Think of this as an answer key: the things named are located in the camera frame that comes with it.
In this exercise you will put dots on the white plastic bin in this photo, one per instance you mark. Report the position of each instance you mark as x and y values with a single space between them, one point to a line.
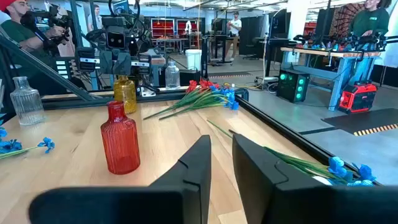
193 59

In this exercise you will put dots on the red artificial flower bunch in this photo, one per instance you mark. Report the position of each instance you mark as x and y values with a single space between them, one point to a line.
191 85

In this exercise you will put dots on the clear ribbed glass vase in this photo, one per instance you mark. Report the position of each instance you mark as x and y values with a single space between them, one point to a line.
172 77
27 105

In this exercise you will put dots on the black aluminium table frame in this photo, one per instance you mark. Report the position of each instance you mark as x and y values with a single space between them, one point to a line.
273 120

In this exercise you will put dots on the blue artificial flower bunch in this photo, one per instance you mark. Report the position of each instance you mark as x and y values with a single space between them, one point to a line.
9 145
337 165
231 99

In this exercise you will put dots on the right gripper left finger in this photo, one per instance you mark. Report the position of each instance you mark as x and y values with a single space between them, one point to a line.
174 202

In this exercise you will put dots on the black box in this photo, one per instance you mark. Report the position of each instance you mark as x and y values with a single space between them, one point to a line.
189 77

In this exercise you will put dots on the blue frame wooden workbench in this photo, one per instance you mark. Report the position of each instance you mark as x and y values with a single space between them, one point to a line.
339 81

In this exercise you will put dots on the computer tower green fans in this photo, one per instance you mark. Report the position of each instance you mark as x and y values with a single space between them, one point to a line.
292 87

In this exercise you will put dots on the black yellow hazard mat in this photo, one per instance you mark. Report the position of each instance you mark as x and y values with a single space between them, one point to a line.
357 119

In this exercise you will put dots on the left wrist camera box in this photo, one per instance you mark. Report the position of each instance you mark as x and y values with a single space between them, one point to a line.
115 39

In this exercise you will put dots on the yellow ribbed glass vase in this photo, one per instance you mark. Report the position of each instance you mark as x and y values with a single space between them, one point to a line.
125 93

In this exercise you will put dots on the red black power station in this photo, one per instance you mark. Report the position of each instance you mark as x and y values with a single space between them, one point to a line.
357 98

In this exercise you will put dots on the red ribbed glass vase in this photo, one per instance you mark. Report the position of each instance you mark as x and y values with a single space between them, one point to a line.
119 146

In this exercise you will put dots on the red black patterned panel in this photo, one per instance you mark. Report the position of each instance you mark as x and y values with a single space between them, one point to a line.
343 18

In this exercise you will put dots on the red storage shelf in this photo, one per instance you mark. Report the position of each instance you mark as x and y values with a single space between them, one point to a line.
186 28
162 28

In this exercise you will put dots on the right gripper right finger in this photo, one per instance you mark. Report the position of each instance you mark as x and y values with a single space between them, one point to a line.
295 202

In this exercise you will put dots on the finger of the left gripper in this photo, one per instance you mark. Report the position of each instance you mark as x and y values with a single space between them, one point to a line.
122 64
105 62

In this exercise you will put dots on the black handheld device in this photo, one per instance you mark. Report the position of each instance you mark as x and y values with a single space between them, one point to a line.
59 21

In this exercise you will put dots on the black standing desk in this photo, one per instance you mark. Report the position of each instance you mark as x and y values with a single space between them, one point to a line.
219 40

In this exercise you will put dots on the black partition panel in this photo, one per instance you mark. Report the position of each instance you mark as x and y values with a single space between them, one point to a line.
250 31

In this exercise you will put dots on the person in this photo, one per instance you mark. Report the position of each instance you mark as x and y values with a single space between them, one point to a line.
371 20
234 28
95 20
15 31

